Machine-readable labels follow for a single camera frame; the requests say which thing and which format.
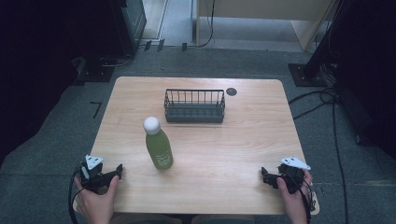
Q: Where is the black hanging cable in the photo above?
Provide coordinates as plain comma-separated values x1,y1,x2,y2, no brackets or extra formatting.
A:
197,0,217,49

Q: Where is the light wooden furniture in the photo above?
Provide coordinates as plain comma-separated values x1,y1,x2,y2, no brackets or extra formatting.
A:
195,0,339,52

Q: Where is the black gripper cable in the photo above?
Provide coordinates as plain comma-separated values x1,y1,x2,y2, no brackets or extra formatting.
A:
288,171,314,224
67,163,85,224

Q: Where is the person's right hand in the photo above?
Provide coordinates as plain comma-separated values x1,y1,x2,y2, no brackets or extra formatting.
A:
276,169,314,224

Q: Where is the dark wire basket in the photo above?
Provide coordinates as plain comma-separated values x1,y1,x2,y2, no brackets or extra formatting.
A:
163,89,226,124

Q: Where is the long black floor cable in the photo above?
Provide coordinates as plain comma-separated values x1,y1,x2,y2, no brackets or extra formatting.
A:
330,92,350,224

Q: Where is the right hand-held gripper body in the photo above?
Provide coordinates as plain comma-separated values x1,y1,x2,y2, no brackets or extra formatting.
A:
277,156,312,195

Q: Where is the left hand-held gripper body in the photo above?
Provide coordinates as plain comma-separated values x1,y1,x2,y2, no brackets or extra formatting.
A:
79,154,108,194

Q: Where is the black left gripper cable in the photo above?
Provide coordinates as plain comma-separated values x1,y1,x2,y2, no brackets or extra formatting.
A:
67,163,85,224

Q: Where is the black metal stand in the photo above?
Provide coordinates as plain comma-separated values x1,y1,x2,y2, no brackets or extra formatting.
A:
287,0,347,88

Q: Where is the black cabinet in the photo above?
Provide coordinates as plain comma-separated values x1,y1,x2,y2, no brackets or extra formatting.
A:
108,0,148,58

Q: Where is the green bottle with white cap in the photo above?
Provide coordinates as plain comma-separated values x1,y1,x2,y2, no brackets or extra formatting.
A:
142,116,175,171

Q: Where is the black stand base plate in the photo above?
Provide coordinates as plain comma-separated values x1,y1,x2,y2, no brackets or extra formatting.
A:
74,55,116,84

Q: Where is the person's left hand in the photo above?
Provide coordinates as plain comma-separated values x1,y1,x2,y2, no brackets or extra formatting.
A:
74,175,121,224

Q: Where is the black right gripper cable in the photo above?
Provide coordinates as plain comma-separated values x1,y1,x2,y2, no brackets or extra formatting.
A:
288,171,314,224

